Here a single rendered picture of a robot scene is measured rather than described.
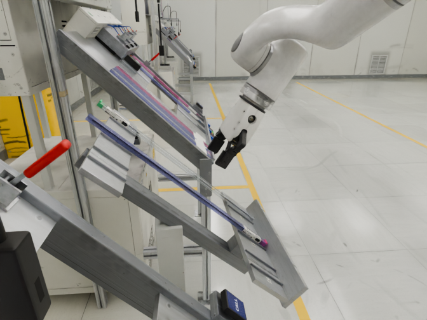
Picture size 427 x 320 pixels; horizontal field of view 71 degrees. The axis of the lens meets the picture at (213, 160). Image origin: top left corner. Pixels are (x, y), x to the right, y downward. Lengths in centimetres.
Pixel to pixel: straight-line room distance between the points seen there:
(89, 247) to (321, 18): 54
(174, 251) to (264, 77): 44
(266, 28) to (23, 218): 51
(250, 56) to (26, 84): 83
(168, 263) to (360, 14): 62
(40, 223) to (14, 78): 89
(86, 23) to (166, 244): 94
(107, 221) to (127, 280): 92
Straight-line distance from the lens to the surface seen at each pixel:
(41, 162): 37
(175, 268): 75
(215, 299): 56
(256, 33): 65
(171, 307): 50
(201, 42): 776
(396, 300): 186
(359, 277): 190
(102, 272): 48
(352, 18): 61
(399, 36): 937
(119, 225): 139
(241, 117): 70
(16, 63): 125
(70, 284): 167
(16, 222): 41
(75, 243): 46
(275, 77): 70
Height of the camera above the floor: 122
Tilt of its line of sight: 24 degrees down
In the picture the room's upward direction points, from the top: straight up
